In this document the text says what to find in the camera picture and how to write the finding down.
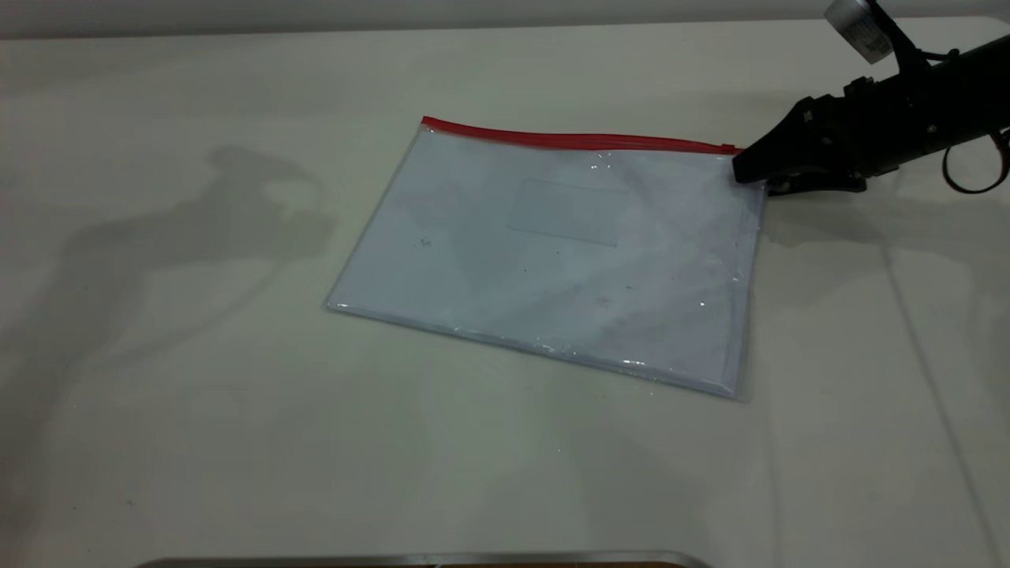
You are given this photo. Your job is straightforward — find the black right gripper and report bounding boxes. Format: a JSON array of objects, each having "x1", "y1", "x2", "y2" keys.
[{"x1": 731, "y1": 59, "x2": 968, "y2": 197}]

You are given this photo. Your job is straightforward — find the clear plastic zipper bag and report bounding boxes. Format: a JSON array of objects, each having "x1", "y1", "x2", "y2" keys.
[{"x1": 325, "y1": 116, "x2": 769, "y2": 403}]

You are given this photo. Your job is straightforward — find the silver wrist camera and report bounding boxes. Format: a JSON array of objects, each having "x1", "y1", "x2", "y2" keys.
[{"x1": 824, "y1": 0, "x2": 897, "y2": 65}]

